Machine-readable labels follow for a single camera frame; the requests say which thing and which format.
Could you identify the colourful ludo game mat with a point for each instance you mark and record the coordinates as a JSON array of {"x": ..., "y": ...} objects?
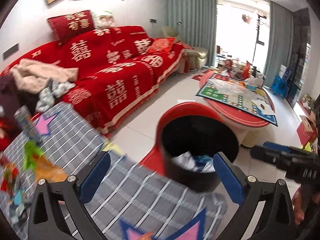
[{"x": 240, "y": 97}]

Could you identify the dark purple garment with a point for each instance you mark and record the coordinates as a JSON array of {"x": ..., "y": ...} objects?
[{"x": 12, "y": 98}]

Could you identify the black trash bin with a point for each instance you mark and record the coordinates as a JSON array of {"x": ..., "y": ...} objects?
[{"x": 182, "y": 159}]

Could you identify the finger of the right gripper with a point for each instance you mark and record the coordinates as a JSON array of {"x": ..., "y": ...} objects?
[{"x": 300, "y": 165}]

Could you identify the red sofa with cover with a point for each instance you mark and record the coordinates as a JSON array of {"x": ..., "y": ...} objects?
[{"x": 118, "y": 70}]

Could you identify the tall light blue can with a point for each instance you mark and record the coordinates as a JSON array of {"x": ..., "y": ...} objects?
[{"x": 23, "y": 118}]

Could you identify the blue wrapper on table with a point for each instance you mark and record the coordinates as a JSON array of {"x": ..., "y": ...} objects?
[{"x": 17, "y": 208}]

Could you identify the green crumpled wrapper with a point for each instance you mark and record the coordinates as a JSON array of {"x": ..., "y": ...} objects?
[{"x": 32, "y": 152}]

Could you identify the teal curtain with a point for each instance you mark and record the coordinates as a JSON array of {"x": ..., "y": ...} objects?
[{"x": 196, "y": 20}]

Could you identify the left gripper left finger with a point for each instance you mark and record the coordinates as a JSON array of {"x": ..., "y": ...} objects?
[{"x": 46, "y": 220}]

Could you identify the beige fluffy blanket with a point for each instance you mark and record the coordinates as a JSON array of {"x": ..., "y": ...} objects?
[{"x": 34, "y": 76}]

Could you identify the blue plastic stool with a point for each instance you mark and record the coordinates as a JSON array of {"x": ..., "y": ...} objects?
[{"x": 279, "y": 87}]

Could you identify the beige leather armchair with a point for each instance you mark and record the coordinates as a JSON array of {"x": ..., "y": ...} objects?
[{"x": 197, "y": 55}]

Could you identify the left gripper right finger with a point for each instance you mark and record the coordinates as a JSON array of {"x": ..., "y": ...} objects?
[{"x": 276, "y": 219}]

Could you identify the small red square cushion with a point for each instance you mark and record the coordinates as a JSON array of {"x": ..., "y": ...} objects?
[{"x": 161, "y": 45}]

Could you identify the red snack wrapper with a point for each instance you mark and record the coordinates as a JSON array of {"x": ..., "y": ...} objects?
[{"x": 10, "y": 180}]

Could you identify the grey checked tablecloth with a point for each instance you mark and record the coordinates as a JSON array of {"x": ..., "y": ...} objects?
[{"x": 128, "y": 191}]

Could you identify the clear plastic bag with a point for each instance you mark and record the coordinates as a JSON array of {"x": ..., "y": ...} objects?
[{"x": 231, "y": 88}]

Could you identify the red embroidered cushion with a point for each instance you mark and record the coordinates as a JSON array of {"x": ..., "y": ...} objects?
[{"x": 68, "y": 26}]

